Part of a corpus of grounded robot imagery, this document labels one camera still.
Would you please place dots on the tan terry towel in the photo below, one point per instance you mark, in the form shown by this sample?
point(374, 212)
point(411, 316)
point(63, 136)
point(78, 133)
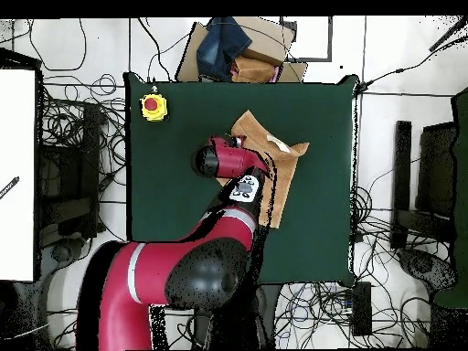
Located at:
point(285, 172)

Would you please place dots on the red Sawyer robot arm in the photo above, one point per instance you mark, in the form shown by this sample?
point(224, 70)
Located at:
point(234, 161)

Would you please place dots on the black flat bar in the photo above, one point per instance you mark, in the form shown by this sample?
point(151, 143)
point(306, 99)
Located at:
point(401, 182)

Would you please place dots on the folded tan towel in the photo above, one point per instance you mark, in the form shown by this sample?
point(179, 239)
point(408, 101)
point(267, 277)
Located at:
point(252, 69)

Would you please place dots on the yellow emergency stop button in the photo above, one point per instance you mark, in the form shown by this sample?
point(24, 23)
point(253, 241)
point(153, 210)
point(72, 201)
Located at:
point(153, 106)

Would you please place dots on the blue denim jeans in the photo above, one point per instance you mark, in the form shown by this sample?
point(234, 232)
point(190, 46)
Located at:
point(219, 44)

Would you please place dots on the brown cardboard box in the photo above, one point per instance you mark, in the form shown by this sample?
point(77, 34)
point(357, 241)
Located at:
point(267, 40)

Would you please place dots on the dark green table cloth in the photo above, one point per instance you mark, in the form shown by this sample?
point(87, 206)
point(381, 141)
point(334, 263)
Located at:
point(310, 237)

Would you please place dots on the black equipment case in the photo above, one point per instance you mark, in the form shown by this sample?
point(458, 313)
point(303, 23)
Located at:
point(69, 164)

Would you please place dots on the black box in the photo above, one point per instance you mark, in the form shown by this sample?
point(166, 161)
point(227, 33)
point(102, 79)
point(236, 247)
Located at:
point(437, 164)

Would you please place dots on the black power strip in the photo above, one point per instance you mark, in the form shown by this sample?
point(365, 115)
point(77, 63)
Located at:
point(362, 307)

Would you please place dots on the white desk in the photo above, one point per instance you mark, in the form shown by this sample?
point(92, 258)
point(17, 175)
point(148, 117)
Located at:
point(16, 146)

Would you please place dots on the green cloth on side table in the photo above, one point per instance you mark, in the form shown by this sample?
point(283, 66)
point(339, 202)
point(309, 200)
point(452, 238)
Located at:
point(461, 182)

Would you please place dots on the black rod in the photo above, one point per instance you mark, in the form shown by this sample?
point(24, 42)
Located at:
point(448, 34)

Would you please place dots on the black square metal frame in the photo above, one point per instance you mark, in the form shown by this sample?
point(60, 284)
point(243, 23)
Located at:
point(310, 59)

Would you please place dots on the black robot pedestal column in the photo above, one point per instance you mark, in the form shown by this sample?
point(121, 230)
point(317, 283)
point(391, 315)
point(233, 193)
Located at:
point(234, 329)

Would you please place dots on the black pedestal foot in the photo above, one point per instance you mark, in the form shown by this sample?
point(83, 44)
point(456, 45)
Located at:
point(62, 252)
point(424, 265)

